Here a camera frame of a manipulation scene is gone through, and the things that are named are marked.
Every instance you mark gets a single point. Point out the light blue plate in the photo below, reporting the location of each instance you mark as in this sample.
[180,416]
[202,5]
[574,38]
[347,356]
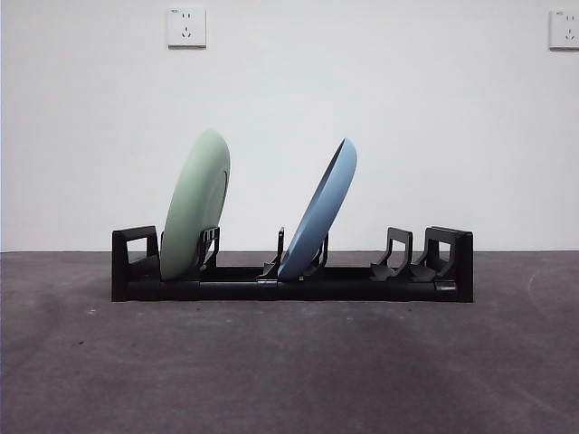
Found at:
[316,217]

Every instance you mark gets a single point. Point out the pale green plate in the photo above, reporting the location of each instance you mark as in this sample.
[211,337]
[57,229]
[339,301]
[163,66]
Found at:
[194,203]

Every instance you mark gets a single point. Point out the black plastic plate rack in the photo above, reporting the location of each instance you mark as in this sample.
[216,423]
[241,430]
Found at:
[362,289]

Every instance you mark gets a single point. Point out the white wall socket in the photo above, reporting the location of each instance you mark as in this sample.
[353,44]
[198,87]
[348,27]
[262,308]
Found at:
[565,31]
[186,28]

